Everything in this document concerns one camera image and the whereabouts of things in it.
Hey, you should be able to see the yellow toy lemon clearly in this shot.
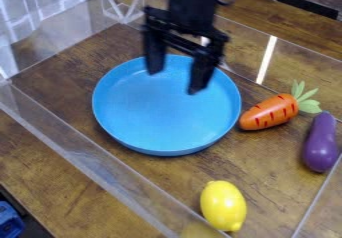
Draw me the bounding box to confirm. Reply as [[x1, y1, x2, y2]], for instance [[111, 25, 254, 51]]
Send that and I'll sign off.
[[201, 180, 247, 232]]

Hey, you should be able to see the purple toy eggplant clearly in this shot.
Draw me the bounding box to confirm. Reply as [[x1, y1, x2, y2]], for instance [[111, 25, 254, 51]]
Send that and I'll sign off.
[[302, 111, 339, 173]]

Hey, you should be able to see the clear acrylic enclosure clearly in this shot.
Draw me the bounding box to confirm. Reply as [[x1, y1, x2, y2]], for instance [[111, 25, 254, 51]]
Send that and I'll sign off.
[[0, 0, 342, 238]]

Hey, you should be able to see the blue round plate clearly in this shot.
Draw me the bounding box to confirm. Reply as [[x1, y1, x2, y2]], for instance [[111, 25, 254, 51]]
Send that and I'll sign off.
[[92, 54, 242, 157]]

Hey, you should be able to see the orange toy carrot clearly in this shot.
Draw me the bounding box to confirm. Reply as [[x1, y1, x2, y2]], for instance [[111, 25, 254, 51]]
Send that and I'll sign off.
[[239, 81, 322, 131]]

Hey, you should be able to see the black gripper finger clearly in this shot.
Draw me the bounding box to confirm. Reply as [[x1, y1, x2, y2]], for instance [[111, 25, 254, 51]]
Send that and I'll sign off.
[[189, 48, 221, 95], [143, 26, 167, 75]]

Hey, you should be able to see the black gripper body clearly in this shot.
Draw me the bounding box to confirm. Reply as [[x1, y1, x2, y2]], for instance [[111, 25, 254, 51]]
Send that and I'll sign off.
[[143, 0, 229, 56]]

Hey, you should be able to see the blue object at corner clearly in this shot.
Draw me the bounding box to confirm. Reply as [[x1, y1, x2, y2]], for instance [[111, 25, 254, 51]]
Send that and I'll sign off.
[[0, 201, 24, 238]]

